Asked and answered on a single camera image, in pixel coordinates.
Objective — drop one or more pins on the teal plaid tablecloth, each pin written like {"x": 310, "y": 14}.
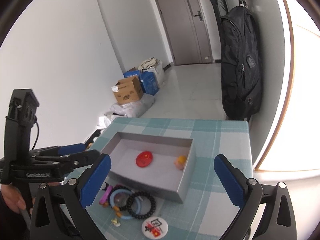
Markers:
{"x": 207, "y": 210}

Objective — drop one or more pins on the red round badge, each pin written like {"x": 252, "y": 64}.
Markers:
{"x": 144, "y": 159}

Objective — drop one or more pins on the white plastic bag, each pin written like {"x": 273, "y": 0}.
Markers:
{"x": 132, "y": 109}

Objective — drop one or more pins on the small cream hair clip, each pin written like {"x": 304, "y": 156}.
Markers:
{"x": 116, "y": 222}

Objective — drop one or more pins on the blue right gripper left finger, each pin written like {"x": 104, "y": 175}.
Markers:
{"x": 92, "y": 179}

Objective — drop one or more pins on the white round pin badge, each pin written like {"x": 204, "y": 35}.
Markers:
{"x": 155, "y": 228}

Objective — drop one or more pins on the grey door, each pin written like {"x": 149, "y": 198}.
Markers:
{"x": 186, "y": 31}

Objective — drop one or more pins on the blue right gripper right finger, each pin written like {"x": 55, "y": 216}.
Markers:
{"x": 232, "y": 179}

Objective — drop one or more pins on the black backpack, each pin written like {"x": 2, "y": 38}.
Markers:
{"x": 241, "y": 67}

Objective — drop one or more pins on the blue cardboard box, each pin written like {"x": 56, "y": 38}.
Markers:
{"x": 147, "y": 80}

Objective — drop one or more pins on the person's left hand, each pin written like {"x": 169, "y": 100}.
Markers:
{"x": 13, "y": 198}

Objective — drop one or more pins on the pink yellow small figurine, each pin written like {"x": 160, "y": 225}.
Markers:
{"x": 180, "y": 162}

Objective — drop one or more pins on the brown cardboard box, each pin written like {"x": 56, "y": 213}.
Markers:
{"x": 128, "y": 90}

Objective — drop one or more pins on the grey open jewelry box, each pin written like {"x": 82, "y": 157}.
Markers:
{"x": 161, "y": 178}

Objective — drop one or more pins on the white fabric bag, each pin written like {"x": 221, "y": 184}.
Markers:
{"x": 154, "y": 66}

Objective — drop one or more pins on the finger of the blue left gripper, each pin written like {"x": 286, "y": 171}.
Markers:
{"x": 71, "y": 149}

